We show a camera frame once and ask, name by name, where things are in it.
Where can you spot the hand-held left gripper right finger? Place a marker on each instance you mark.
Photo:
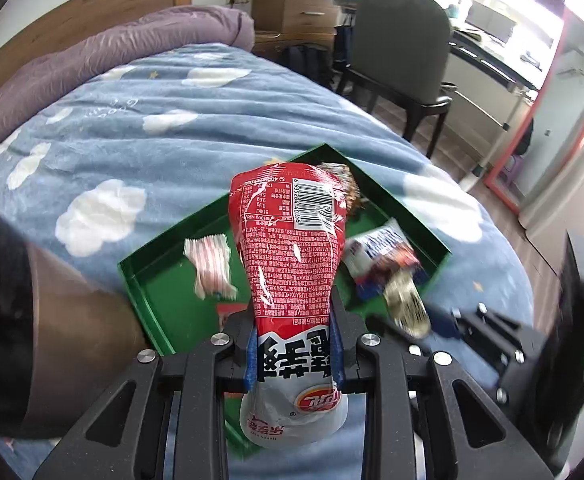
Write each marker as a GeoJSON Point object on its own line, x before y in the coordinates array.
{"type": "Point", "coordinates": [338, 360]}

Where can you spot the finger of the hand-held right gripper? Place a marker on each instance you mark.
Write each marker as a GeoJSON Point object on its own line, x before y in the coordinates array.
{"type": "Point", "coordinates": [491, 335]}

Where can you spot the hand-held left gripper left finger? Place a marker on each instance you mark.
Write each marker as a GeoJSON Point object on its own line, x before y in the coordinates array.
{"type": "Point", "coordinates": [253, 360]}

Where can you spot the small red snack packet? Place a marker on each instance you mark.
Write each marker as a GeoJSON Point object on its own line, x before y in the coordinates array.
{"type": "Point", "coordinates": [229, 312]}

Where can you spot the gold and white snack packet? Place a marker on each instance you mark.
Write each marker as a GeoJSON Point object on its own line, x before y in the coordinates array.
{"type": "Point", "coordinates": [409, 305]}

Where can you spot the pink striped snack packet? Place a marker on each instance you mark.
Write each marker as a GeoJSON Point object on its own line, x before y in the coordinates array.
{"type": "Point", "coordinates": [212, 265]}

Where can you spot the red chip bag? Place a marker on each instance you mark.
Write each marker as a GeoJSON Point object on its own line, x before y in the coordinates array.
{"type": "Point", "coordinates": [292, 260]}

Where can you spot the blue and white snack packet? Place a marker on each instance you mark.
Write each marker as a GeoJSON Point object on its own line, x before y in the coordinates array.
{"type": "Point", "coordinates": [379, 255]}

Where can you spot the green tray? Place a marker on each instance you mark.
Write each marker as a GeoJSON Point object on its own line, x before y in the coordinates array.
{"type": "Point", "coordinates": [172, 280]}

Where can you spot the brown wheat print snack packet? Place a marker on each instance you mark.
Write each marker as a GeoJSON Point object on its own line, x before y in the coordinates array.
{"type": "Point", "coordinates": [344, 185]}

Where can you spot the person's leg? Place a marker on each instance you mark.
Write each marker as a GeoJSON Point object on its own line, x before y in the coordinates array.
{"type": "Point", "coordinates": [82, 340]}

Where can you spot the pink framed mirror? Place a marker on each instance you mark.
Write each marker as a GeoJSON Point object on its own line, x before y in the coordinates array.
{"type": "Point", "coordinates": [556, 110]}

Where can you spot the blue cloud print blanket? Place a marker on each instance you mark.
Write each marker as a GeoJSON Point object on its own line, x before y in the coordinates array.
{"type": "Point", "coordinates": [197, 130]}

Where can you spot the white desk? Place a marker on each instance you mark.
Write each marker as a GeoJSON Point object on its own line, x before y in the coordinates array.
{"type": "Point", "coordinates": [491, 85]}

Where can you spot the black backpack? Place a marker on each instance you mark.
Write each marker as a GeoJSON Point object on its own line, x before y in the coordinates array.
{"type": "Point", "coordinates": [309, 65]}

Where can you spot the grey chair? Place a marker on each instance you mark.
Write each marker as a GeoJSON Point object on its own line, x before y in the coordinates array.
{"type": "Point", "coordinates": [396, 45]}

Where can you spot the purple duvet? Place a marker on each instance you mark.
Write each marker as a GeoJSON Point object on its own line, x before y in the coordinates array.
{"type": "Point", "coordinates": [97, 55]}

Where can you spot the wooden drawer cabinet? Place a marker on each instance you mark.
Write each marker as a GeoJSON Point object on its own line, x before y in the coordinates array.
{"type": "Point", "coordinates": [297, 5]}

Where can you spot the wooden headboard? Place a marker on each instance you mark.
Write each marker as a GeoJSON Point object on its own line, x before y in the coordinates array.
{"type": "Point", "coordinates": [97, 10]}

